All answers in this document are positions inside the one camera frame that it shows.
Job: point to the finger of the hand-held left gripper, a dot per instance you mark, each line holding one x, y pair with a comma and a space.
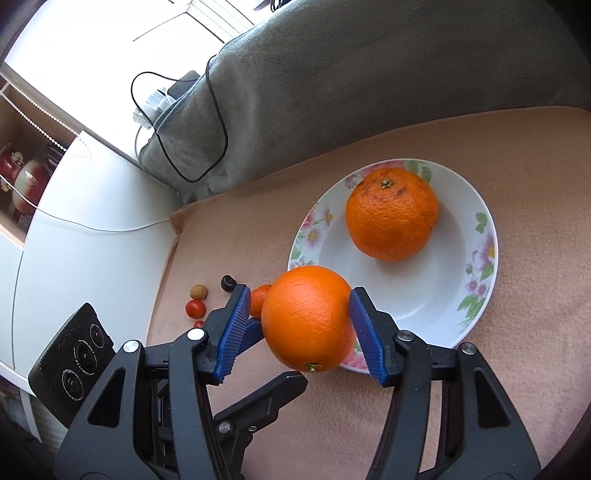
263, 399
253, 334

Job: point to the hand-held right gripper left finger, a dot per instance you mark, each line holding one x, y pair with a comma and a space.
231, 337

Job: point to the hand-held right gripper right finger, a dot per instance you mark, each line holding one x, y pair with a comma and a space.
367, 337

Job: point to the small mandarin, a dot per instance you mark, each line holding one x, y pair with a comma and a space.
259, 297

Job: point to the smooth large orange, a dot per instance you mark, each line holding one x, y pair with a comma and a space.
307, 318

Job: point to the white floral plate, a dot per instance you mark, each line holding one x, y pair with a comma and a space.
415, 286

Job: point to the dark plum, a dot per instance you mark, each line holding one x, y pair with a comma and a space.
227, 282

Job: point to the brown longan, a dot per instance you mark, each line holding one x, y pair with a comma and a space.
197, 291

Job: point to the white cabinet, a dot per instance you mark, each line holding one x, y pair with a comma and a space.
92, 277

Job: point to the rough speckled large orange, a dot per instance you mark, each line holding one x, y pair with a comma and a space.
392, 214

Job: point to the red and white vase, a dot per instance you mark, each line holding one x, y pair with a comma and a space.
30, 184

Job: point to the red figurine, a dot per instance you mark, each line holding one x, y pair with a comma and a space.
8, 164

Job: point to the wooden shelf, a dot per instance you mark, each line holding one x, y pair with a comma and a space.
27, 134

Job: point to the white power strip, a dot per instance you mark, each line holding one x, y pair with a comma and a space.
150, 104

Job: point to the grey blanket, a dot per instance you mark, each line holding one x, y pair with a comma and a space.
346, 83

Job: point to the black charger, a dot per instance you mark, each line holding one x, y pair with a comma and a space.
182, 85

